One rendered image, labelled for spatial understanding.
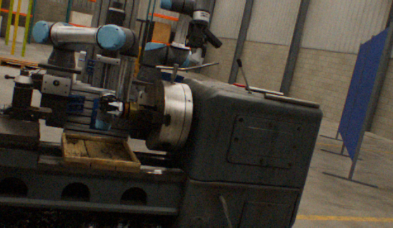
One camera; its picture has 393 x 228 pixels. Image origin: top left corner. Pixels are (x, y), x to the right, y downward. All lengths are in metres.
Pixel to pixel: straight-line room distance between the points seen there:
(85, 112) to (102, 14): 0.59
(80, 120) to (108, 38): 0.59
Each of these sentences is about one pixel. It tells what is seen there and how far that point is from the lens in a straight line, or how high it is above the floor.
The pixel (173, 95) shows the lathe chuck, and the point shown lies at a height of 1.19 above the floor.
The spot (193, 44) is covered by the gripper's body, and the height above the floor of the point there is 1.42.
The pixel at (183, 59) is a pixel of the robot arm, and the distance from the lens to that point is 2.41.
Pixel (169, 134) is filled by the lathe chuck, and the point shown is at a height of 1.03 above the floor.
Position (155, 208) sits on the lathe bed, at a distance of 1.82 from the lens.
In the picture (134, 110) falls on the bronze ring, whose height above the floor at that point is 1.09.
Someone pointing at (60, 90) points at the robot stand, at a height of 1.05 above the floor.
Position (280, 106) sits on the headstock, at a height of 1.23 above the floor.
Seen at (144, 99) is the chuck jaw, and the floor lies 1.14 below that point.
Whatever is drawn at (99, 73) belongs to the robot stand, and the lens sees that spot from 2.47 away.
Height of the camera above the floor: 1.39
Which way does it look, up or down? 9 degrees down
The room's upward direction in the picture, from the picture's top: 12 degrees clockwise
